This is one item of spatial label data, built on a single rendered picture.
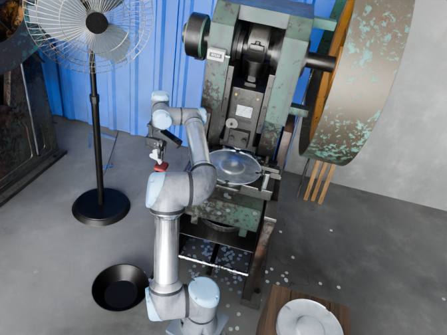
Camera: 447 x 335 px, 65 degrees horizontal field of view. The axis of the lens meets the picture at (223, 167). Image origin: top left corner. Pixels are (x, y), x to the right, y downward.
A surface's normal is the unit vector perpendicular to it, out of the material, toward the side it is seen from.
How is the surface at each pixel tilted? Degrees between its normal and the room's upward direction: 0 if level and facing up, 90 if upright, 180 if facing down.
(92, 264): 0
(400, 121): 90
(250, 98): 90
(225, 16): 45
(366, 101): 86
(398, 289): 0
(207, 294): 7
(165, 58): 90
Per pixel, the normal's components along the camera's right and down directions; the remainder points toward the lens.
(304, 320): 0.14, -0.81
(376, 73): -0.16, 0.29
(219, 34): -0.21, 0.54
